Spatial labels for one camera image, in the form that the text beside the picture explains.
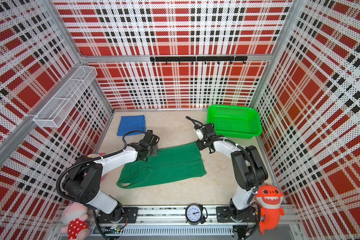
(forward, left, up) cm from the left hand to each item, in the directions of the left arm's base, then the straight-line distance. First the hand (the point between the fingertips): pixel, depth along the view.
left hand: (151, 150), depth 92 cm
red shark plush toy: (-29, -62, +3) cm, 69 cm away
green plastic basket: (+28, -59, -5) cm, 66 cm away
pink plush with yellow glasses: (-4, +33, +1) cm, 33 cm away
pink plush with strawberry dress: (-35, +31, 0) cm, 47 cm away
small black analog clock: (-34, -27, -2) cm, 44 cm away
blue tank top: (+25, +18, -4) cm, 31 cm away
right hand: (+5, -32, +1) cm, 32 cm away
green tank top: (-7, -13, -3) cm, 15 cm away
